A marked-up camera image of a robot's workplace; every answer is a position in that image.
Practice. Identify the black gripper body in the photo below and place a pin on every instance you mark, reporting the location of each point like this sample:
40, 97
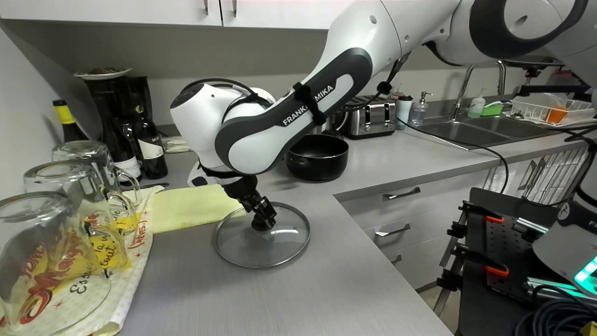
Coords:
245, 188

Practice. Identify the glass lid with black knob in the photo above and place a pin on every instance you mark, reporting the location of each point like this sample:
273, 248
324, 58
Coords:
249, 248

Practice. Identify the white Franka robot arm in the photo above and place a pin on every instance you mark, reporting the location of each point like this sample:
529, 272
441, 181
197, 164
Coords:
249, 136

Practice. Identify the grey robot base with light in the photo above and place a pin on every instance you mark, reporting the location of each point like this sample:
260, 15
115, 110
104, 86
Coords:
563, 252

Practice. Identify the black cooking pot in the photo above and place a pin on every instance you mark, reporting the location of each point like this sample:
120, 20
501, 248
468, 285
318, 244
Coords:
318, 164

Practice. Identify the pale yellow cloth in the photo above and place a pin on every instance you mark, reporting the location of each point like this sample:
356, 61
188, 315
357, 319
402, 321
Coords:
188, 207

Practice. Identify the folded white cloth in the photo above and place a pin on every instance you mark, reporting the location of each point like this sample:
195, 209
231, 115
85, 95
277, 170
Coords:
176, 143

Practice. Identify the wine bottle with white label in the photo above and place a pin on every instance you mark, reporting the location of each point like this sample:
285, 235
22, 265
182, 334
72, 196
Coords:
152, 149

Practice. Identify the clear glassware on rack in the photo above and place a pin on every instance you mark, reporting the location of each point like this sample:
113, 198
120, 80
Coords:
134, 248

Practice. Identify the stainless steel toaster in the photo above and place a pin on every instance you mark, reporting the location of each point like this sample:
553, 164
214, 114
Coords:
370, 117

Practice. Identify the black coffee maker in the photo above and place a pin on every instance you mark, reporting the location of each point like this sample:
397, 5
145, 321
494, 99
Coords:
113, 117

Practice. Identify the clear drinking glass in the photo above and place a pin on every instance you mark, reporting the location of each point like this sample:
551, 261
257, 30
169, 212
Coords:
68, 179
87, 151

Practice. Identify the white cup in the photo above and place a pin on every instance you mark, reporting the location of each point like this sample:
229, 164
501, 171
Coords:
404, 108

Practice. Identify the clear soap dispenser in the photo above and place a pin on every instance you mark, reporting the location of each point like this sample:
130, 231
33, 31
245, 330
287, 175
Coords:
421, 110

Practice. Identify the white plate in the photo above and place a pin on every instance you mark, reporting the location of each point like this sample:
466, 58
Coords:
104, 72

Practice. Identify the wine bottle with yellow cap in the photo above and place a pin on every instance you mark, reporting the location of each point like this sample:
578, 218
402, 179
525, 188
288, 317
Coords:
68, 121

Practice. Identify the stainless steel sink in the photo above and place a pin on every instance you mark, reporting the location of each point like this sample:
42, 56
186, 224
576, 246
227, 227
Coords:
473, 130

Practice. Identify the large printed drinking glass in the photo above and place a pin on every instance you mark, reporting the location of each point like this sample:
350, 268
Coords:
38, 267

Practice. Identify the chrome faucet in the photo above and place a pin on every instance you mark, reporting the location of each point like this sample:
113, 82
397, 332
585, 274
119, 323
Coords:
464, 86

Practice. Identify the green dish soap bottle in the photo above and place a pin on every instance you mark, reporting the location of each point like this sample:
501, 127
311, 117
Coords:
477, 106

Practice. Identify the black table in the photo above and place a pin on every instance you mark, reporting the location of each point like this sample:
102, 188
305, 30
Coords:
492, 313

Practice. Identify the green sponge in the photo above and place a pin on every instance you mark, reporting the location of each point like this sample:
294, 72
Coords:
494, 108

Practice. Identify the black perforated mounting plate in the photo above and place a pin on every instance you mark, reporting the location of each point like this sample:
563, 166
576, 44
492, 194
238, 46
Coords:
516, 244

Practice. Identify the white dish rack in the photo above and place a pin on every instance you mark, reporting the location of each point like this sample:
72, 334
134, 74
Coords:
548, 104

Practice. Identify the aluminium profile rail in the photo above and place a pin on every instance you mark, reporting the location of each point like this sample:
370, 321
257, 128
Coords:
561, 287

